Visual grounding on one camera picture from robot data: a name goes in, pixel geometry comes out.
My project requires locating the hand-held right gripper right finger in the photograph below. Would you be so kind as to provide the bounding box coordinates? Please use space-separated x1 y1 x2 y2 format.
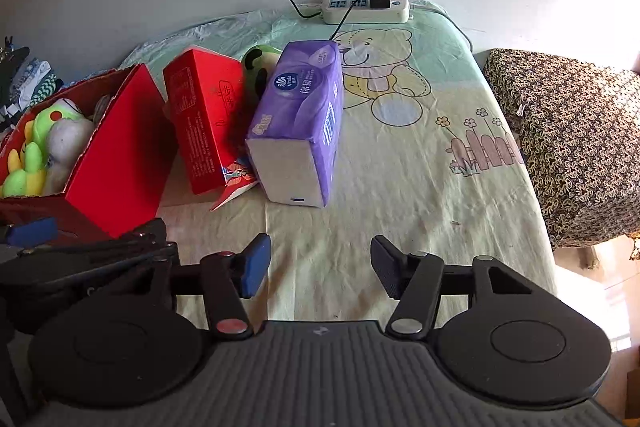
370 234 533 339

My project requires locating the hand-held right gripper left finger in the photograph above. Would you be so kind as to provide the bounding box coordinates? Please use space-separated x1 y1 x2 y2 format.
149 233 272 342

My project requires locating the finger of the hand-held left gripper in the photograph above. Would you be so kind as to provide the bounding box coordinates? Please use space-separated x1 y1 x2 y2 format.
0 217 60 253
17 218 178 280

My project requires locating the red cardboard container box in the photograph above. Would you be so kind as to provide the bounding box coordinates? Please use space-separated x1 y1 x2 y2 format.
0 63 180 240

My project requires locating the tall red carton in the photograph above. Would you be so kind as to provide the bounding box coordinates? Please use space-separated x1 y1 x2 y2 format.
162 47 261 212

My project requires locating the purple tissue pack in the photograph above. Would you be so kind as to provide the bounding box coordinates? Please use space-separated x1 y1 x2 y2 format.
244 39 346 208

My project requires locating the green yellow plush toy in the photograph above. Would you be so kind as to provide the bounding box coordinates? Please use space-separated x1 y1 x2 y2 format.
0 99 76 198

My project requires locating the white plush toy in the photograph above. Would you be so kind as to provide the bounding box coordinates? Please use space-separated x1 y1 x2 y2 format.
42 112 96 196

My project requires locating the green printed bed sheet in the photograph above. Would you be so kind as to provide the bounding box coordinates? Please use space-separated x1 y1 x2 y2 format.
120 0 558 323

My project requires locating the stack of folded clothes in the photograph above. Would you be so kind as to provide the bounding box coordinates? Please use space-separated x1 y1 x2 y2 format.
0 42 65 132

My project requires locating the brown floral cushion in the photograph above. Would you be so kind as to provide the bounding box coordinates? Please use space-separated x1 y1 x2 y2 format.
482 48 640 250

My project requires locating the white power strip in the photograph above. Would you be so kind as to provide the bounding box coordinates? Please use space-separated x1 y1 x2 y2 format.
320 0 412 26

